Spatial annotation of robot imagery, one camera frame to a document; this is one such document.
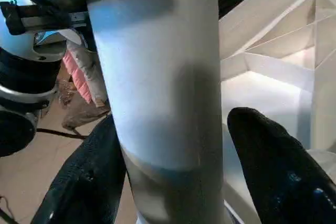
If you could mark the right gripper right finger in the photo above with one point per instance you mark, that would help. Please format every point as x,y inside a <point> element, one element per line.
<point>275,169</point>

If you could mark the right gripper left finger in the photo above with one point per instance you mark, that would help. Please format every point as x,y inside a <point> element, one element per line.
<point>89,176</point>

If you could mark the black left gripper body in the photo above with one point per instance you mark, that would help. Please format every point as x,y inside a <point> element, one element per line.
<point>39,18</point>

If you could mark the white plastic table top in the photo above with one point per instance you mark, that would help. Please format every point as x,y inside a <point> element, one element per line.
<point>275,51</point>

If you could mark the white plastic table leg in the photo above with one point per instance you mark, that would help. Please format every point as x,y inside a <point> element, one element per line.
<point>157,77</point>

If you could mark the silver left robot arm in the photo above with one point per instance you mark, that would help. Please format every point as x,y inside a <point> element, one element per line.
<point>15,72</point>

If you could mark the pink ribbed object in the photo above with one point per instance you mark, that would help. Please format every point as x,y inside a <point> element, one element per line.
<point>77,77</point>

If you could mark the grey cloth item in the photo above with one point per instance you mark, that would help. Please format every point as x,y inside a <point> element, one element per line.
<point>90,72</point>

